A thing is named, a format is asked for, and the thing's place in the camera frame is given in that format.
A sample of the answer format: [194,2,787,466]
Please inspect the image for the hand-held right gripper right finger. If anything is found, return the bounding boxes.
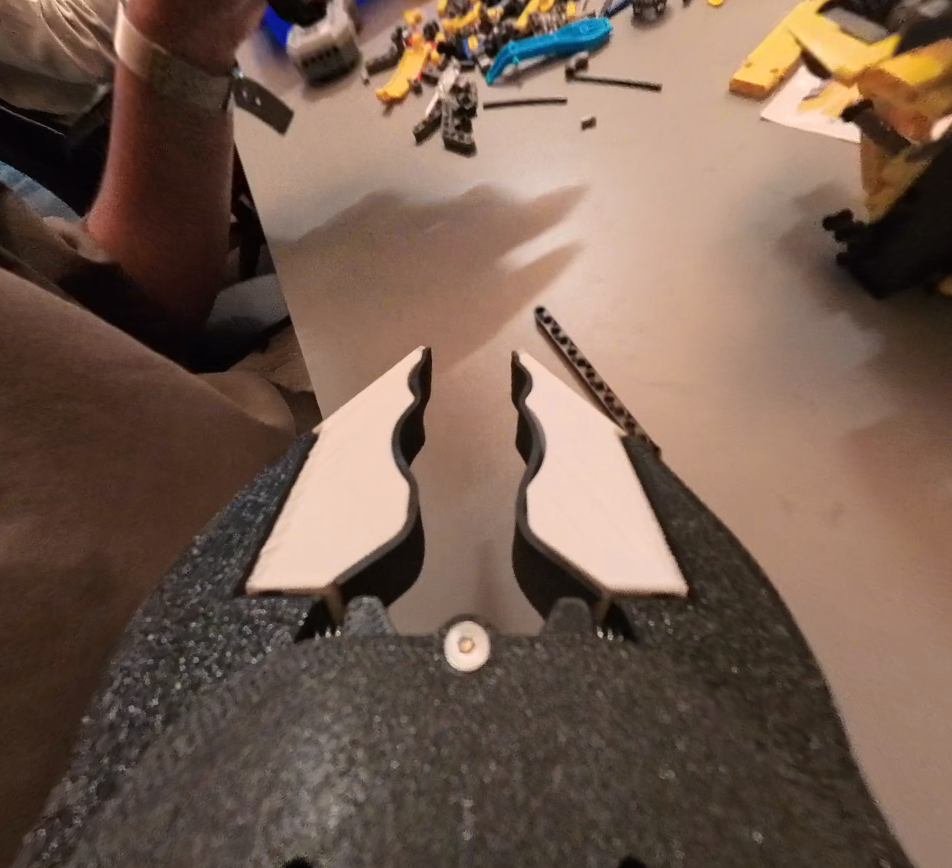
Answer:
[510,350,690,625]

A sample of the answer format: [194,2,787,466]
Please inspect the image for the pale paper wristband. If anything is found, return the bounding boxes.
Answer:
[112,0,296,137]

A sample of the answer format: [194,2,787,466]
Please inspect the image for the black toy beam with holes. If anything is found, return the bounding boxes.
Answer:
[533,306,663,457]

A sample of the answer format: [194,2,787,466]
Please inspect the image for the yellow and black sticker sheet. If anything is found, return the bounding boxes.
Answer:
[760,68,867,143]

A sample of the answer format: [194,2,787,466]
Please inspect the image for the yellow toy brick vehicle model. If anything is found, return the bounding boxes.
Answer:
[822,0,952,300]

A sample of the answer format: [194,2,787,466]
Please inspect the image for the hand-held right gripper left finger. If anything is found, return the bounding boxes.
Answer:
[245,346,434,622]

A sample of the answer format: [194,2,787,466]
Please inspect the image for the yellow curved toy panel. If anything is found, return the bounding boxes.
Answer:
[375,42,440,103]

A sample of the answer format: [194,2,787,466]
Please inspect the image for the yellow flat toy panel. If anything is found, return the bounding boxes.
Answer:
[729,0,904,99]

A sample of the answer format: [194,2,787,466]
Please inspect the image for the person's left forearm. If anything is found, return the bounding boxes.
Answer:
[82,57,250,333]

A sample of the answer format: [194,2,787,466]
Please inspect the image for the grey toy motor block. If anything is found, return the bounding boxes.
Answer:
[286,0,363,85]

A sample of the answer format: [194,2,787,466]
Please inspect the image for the turquoise brick separator tool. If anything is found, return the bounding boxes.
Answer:
[483,16,614,85]

